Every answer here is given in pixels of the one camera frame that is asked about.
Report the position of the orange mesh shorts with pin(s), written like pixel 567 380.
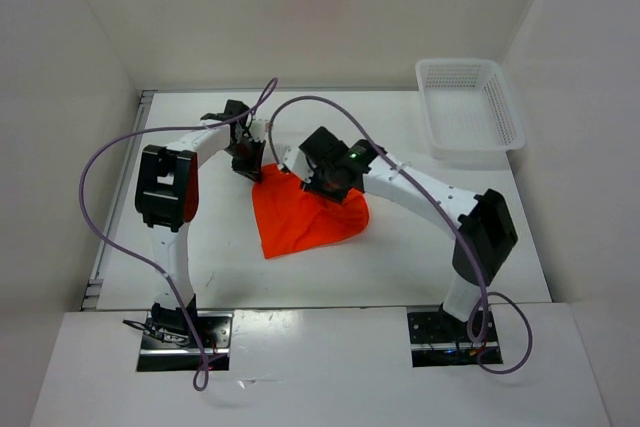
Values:
pixel 290 220

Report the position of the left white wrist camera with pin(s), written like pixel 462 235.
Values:
pixel 259 130

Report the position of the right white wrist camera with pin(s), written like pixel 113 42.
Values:
pixel 292 160

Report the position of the white plastic basket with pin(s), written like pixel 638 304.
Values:
pixel 470 111

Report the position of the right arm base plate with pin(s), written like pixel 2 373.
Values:
pixel 438 341

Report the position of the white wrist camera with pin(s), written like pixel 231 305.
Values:
pixel 292 160
pixel 259 130

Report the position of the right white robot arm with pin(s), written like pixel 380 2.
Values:
pixel 479 223

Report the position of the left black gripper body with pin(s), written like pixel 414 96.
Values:
pixel 246 156

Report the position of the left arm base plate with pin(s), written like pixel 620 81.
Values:
pixel 162 350

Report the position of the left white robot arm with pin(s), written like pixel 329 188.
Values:
pixel 167 197

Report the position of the aluminium table edge rail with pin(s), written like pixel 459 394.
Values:
pixel 95 282

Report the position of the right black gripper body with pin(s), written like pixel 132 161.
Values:
pixel 325 185

